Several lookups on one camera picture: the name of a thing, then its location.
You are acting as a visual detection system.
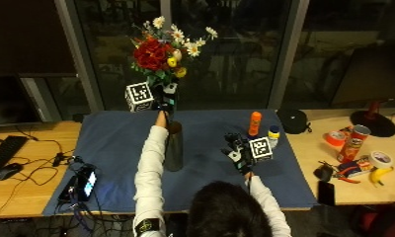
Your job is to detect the person's right hand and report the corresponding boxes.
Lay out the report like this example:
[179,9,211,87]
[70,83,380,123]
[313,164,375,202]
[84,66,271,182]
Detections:
[220,132,256,176]

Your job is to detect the person's left hand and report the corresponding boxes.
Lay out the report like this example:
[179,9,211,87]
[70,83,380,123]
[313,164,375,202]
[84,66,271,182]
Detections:
[150,82,180,115]

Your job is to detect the artificial flower bouquet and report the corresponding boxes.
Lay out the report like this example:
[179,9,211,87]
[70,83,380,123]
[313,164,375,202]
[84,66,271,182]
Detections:
[131,15,220,123]

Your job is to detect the white marker cube left glove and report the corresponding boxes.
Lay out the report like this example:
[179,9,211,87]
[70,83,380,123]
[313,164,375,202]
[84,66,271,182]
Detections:
[124,81,155,113]

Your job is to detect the white marker cube glove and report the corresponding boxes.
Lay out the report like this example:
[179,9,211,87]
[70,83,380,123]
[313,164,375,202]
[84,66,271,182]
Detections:
[247,136,275,163]
[124,81,155,113]

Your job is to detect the white marker cube right glove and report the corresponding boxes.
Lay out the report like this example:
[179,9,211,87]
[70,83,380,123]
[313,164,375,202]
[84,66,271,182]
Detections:
[247,136,275,163]

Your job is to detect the orange bottle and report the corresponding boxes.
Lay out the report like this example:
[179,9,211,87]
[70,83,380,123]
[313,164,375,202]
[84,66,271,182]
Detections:
[247,111,263,138]

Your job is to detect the small blue-capped bottle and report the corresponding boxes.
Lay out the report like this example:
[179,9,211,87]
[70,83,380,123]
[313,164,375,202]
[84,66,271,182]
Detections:
[267,124,281,149]

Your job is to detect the tall dark vase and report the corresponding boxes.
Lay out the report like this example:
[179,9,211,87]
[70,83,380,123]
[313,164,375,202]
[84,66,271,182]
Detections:
[163,119,186,173]

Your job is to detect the black cap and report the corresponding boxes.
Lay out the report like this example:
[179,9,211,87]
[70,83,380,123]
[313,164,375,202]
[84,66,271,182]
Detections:
[275,108,315,135]

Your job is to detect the blue table cloth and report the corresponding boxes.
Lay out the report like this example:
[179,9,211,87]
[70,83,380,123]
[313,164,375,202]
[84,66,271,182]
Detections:
[42,109,320,217]

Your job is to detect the orange tape roll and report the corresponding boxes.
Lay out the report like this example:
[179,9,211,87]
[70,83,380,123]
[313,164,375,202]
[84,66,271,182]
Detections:
[324,129,348,148]

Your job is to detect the black smartphone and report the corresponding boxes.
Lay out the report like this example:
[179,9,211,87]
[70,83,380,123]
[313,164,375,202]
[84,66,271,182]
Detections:
[317,180,337,207]

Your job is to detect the red chips can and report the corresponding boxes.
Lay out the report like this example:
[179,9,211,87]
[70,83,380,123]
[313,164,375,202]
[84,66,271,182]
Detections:
[336,123,372,164]

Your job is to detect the colourful snack packet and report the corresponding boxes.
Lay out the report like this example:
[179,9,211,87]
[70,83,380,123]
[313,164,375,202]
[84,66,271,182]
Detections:
[336,157,375,179]

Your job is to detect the phone with lit screen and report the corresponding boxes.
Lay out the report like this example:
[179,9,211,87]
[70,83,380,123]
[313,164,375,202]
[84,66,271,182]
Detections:
[75,164,99,202]

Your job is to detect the black round base red stem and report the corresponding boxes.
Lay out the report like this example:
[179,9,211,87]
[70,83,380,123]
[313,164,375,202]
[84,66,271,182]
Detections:
[348,98,395,138]

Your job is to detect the white tape roll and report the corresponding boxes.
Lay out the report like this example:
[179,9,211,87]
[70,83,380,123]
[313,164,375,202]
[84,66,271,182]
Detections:
[367,150,395,170]

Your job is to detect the black monitor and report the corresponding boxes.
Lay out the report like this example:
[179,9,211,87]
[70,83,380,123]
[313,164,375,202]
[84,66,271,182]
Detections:
[0,74,43,128]

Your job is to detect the yellow banana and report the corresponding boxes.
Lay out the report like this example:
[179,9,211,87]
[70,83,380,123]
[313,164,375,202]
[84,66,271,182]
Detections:
[368,166,395,188]

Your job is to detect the black power bank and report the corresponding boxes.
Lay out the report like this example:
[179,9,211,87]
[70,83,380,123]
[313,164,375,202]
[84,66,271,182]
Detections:
[56,175,79,203]

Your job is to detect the black keyboard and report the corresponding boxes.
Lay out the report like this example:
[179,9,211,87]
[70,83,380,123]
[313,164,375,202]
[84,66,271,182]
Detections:
[0,134,31,185]

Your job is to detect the red chair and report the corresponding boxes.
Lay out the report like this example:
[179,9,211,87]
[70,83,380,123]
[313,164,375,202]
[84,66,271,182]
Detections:
[348,197,395,237]

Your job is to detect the dark grey computer mouse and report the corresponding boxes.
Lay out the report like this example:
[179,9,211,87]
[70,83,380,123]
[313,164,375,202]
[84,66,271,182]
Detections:
[0,162,26,182]

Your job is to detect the grey window frame post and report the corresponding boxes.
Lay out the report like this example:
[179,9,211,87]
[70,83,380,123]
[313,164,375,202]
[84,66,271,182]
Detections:
[267,0,312,111]
[52,0,106,113]

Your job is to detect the red-handled pliers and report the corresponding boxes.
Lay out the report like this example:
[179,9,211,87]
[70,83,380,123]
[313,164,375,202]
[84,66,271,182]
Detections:
[333,175,361,185]

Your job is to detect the black cable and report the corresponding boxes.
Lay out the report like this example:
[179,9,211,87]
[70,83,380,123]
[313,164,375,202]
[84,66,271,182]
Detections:
[0,123,78,219]

